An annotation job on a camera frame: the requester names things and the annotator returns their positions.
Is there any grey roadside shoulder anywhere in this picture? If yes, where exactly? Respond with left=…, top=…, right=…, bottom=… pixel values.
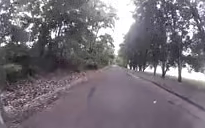
left=126, top=68, right=205, bottom=116

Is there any row of tall trees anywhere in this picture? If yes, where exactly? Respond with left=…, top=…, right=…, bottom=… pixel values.
left=116, top=0, right=205, bottom=91

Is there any dense wood of trees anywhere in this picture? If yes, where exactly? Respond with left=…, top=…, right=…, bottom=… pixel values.
left=0, top=0, right=119, bottom=84

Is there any leaf-strewn roadside verge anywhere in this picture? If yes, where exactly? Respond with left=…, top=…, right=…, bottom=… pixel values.
left=0, top=65, right=109, bottom=126

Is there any grey asphalt road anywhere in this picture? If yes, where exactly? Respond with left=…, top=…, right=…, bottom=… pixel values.
left=18, top=64, right=205, bottom=128

